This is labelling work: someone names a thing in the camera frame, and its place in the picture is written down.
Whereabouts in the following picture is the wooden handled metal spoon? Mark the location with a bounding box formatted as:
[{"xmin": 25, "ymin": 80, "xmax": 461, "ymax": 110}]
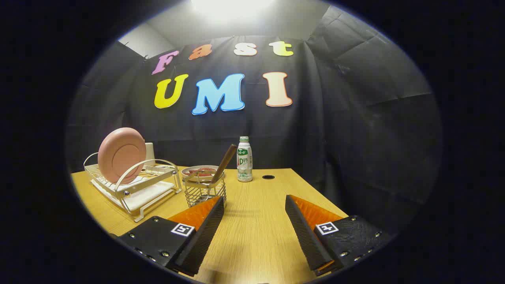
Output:
[{"xmin": 211, "ymin": 144, "xmax": 238, "ymax": 186}]

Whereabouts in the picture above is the black backdrop cloth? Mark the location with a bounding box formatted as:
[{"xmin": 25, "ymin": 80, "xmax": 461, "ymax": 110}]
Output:
[{"xmin": 66, "ymin": 6, "xmax": 443, "ymax": 237}]

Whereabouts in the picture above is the beige plate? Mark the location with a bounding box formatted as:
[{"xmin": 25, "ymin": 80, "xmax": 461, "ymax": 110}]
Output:
[{"xmin": 181, "ymin": 165, "xmax": 220, "ymax": 183}]

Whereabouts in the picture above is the pink plate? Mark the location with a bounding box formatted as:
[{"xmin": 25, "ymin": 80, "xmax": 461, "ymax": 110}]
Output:
[{"xmin": 98, "ymin": 127, "xmax": 147, "ymax": 185}]

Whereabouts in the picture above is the white drip tray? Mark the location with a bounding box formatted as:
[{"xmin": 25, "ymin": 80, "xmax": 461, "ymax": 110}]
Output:
[{"xmin": 91, "ymin": 176, "xmax": 176, "ymax": 211}]

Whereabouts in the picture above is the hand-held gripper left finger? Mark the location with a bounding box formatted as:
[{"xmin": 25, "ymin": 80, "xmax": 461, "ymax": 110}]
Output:
[{"xmin": 117, "ymin": 196, "xmax": 225, "ymax": 277}]

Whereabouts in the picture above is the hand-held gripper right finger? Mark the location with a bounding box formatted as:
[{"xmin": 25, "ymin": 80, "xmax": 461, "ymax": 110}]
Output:
[{"xmin": 285, "ymin": 194, "xmax": 394, "ymax": 277}]

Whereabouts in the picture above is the white drink bottle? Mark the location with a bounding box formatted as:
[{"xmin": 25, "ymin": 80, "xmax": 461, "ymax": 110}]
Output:
[{"xmin": 237, "ymin": 136, "xmax": 253, "ymax": 183}]

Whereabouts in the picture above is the metal wire basket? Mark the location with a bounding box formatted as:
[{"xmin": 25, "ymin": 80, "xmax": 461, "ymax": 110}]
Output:
[{"xmin": 183, "ymin": 170, "xmax": 227, "ymax": 208}]

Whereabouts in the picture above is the white wire dish rack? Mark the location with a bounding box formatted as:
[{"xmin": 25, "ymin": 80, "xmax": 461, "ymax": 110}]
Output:
[{"xmin": 83, "ymin": 152, "xmax": 183, "ymax": 223}]

